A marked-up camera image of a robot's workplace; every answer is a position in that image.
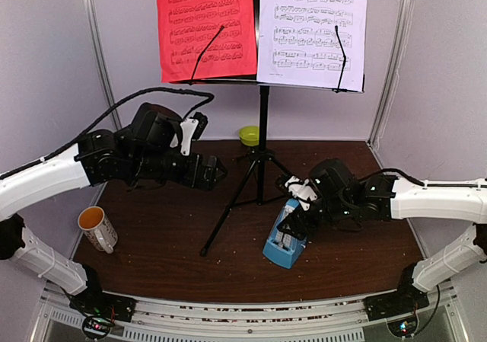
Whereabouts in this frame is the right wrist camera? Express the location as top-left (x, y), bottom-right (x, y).
top-left (275, 174), bottom-right (318, 211)

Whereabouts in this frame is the blue metronome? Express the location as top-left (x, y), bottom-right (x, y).
top-left (263, 199), bottom-right (307, 269)

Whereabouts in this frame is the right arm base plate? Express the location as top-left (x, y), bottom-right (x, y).
top-left (364, 291), bottom-right (429, 339)

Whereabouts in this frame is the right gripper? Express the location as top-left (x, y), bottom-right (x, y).
top-left (277, 197), bottom-right (353, 242)

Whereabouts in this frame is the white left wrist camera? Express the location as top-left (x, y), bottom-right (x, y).
top-left (170, 118), bottom-right (199, 156)

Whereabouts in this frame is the black music stand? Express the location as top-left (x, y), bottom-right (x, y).
top-left (177, 0), bottom-right (358, 257)

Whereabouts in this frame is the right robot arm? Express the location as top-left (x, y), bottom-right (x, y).
top-left (276, 158), bottom-right (486, 313)

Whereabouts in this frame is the white sheet music paper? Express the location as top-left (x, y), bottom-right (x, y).
top-left (256, 0), bottom-right (368, 92)

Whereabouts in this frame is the left aluminium corner post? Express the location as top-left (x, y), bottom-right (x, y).
top-left (83, 0), bottom-right (116, 107)

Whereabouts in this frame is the aluminium corner post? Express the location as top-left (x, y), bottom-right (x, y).
top-left (83, 0), bottom-right (116, 107)
top-left (368, 0), bottom-right (414, 152)

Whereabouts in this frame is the white patterned mug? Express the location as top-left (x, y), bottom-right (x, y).
top-left (78, 206), bottom-right (118, 254)

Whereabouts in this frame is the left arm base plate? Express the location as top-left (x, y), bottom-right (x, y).
top-left (64, 291), bottom-right (136, 341)

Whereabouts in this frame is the green plastic bowl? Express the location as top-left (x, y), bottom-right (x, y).
top-left (238, 126), bottom-right (259, 147)

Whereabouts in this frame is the red sheet music paper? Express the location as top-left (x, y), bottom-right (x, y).
top-left (157, 0), bottom-right (257, 83)

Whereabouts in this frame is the right aluminium corner post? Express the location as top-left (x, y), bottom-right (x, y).
top-left (368, 0), bottom-right (414, 152)

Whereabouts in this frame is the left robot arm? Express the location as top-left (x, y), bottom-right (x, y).
top-left (1, 103), bottom-right (228, 315)

